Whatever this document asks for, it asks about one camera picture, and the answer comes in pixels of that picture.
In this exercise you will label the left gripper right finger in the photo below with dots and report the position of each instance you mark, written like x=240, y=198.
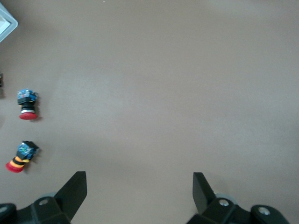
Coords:
x=205, y=205

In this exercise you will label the white stepped rack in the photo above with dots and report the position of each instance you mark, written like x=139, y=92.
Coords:
x=5, y=23

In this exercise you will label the brown paper table cover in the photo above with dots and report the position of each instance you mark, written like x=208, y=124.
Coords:
x=151, y=93

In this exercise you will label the red button orange block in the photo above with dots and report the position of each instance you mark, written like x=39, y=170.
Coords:
x=1, y=79

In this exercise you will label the red push button blue block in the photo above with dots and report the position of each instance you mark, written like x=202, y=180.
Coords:
x=26, y=103

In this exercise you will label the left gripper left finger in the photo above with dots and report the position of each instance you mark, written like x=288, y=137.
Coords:
x=67, y=198

